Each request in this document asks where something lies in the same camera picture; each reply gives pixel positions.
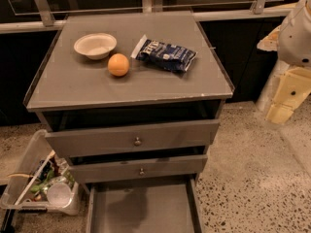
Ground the grey drawer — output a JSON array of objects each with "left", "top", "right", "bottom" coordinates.
[
  {"left": 69, "top": 154, "right": 207, "bottom": 183},
  {"left": 86, "top": 175, "right": 204, "bottom": 233},
  {"left": 46, "top": 119, "right": 220, "bottom": 157}
]

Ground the grey bottom drawer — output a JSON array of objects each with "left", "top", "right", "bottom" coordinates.
[{"left": 86, "top": 175, "right": 204, "bottom": 233}]

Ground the grey top drawer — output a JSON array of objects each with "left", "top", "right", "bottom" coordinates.
[{"left": 46, "top": 119, "right": 220, "bottom": 157}]

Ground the white plastic cup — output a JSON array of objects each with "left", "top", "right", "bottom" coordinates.
[{"left": 47, "top": 183, "right": 71, "bottom": 207}]

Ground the drawer knob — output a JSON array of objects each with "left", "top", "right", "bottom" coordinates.
[
  {"left": 139, "top": 168, "right": 145, "bottom": 176},
  {"left": 134, "top": 137, "right": 142, "bottom": 147}
]

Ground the white slanted pole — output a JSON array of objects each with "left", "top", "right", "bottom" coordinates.
[{"left": 256, "top": 60, "right": 289, "bottom": 114}]

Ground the orange fruit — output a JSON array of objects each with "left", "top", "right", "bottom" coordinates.
[{"left": 108, "top": 53, "right": 129, "bottom": 77}]

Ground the white paper bowl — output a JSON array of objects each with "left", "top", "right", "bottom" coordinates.
[{"left": 74, "top": 33, "right": 117, "bottom": 60}]

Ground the blue chip bag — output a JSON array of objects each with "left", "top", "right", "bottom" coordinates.
[{"left": 131, "top": 35, "right": 197, "bottom": 73}]

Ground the middle drawer knob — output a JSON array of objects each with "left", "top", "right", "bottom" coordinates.
[{"left": 139, "top": 168, "right": 145, "bottom": 176}]

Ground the grey middle drawer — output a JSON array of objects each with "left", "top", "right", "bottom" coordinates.
[{"left": 69, "top": 154, "right": 207, "bottom": 183}]

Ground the grey drawer cabinet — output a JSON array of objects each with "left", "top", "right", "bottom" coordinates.
[{"left": 22, "top": 11, "right": 235, "bottom": 233}]

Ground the metal railing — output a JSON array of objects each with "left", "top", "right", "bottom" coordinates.
[{"left": 0, "top": 0, "right": 311, "bottom": 35}]

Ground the top drawer knob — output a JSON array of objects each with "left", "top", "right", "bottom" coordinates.
[{"left": 134, "top": 137, "right": 142, "bottom": 147}]

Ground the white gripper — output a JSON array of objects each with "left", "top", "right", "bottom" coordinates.
[{"left": 257, "top": 0, "right": 311, "bottom": 124}]

